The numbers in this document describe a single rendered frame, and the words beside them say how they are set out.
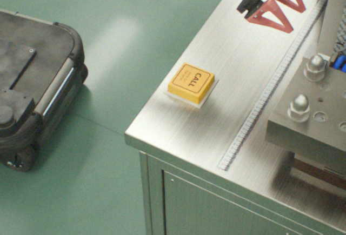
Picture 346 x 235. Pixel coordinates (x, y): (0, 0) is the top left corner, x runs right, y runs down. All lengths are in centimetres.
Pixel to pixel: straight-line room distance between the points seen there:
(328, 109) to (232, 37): 35
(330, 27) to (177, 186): 43
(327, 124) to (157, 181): 39
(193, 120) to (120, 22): 151
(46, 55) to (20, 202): 50
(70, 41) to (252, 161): 126
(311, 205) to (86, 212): 116
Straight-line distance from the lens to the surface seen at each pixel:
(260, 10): 117
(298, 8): 124
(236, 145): 124
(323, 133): 111
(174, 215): 142
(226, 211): 129
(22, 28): 243
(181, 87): 129
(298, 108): 110
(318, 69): 116
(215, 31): 143
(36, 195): 227
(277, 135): 114
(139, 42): 266
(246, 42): 141
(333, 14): 129
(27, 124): 214
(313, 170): 119
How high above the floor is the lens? 191
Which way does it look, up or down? 51 degrees down
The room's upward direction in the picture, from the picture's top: 1 degrees counter-clockwise
